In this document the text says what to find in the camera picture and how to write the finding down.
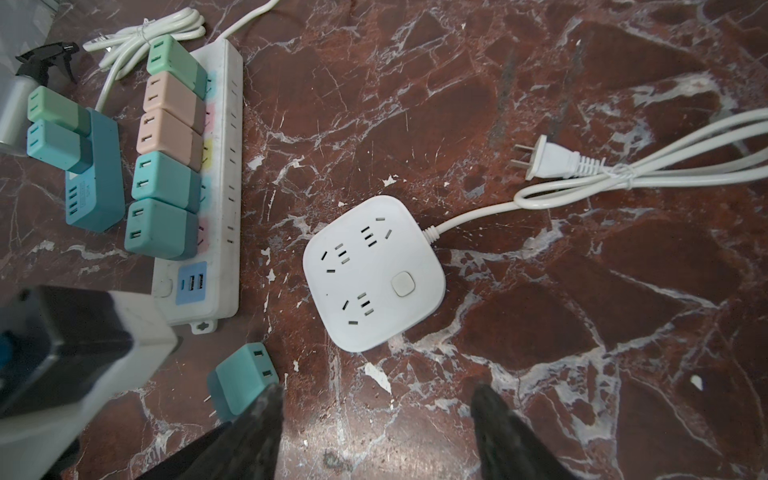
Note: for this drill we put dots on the teal plug adapter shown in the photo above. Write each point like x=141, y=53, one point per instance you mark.
x=160, y=230
x=238, y=380
x=162, y=178

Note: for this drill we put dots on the square white power socket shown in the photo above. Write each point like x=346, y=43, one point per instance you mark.
x=372, y=274

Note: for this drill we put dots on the teal power strip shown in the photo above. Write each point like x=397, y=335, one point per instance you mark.
x=95, y=199

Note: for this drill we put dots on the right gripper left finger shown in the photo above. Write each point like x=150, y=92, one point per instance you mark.
x=246, y=448

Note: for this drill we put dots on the silver spray bottle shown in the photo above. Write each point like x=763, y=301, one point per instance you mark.
x=31, y=74

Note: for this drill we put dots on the long white power strip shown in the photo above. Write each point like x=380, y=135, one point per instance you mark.
x=201, y=291

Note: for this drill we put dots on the mint plug adapter on strip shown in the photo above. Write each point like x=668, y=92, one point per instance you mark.
x=167, y=55

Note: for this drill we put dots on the green plug adapter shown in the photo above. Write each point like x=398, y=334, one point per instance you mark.
x=45, y=104
x=59, y=147

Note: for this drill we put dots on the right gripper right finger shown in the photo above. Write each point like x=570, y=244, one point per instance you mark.
x=507, y=447

